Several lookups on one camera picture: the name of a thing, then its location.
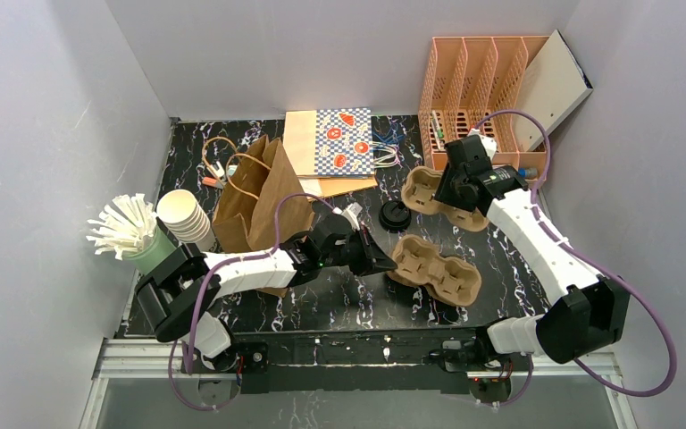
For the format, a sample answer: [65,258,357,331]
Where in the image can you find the checkered paper sheet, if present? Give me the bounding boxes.
[314,107,375,177]

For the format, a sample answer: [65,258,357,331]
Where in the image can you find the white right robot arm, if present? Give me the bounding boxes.
[434,134,630,364]

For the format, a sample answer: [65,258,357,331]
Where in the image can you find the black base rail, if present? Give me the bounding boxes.
[219,329,522,383]

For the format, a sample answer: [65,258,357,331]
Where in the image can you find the cardboard cup carrier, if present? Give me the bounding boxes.
[387,234,481,307]
[401,166,489,232]

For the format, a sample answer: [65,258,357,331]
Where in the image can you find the stack of white lids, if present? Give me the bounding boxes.
[155,189,216,252]

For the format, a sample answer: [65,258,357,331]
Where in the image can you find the orange file organizer rack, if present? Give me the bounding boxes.
[418,36,548,170]

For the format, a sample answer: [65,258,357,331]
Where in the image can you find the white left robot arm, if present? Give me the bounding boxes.
[135,204,397,358]

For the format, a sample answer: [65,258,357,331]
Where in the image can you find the green cup of stirrers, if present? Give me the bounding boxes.
[86,193,176,276]

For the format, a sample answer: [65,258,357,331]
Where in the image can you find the black coffee cup lid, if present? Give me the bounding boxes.
[379,199,412,233]

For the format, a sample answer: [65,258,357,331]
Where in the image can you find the brown paper bag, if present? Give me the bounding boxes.
[212,135,314,297]

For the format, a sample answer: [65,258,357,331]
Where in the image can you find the white folder board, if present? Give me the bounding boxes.
[513,30,592,152]

